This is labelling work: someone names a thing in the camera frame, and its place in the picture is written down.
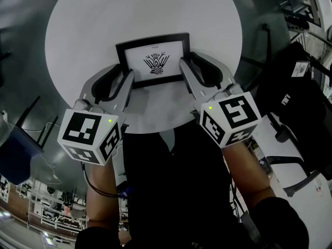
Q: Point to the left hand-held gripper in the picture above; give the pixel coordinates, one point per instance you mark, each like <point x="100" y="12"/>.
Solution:
<point x="80" y="131"/>

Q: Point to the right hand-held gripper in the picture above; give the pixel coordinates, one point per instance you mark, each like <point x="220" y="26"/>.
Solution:
<point x="236" y="110"/>

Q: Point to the black picture frame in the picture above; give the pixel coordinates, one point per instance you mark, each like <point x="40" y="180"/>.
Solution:
<point x="155" y="84"/>

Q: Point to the person's right forearm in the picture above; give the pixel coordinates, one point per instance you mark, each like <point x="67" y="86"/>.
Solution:
<point x="246" y="175"/>

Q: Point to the person's left forearm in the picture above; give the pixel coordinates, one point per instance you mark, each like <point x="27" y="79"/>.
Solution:
<point x="102" y="206"/>

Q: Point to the black stool legs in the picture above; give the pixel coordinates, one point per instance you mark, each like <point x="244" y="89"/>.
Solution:
<point x="42" y="136"/>

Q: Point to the black bag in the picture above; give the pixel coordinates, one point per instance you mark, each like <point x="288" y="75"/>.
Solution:
<point x="290" y="113"/>

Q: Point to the white bag label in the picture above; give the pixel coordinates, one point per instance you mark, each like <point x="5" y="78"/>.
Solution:
<point x="300" y="69"/>

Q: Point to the blue plug connector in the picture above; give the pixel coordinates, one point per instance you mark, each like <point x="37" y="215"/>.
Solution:
<point x="126" y="191"/>

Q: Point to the person's black clothing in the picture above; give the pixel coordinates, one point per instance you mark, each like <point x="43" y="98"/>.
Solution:
<point x="179" y="191"/>

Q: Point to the white shelving rack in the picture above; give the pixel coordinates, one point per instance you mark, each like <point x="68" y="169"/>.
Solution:
<point x="54" y="214"/>

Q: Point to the black chair frame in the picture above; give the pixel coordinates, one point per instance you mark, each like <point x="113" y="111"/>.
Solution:
<point x="298" y="162"/>

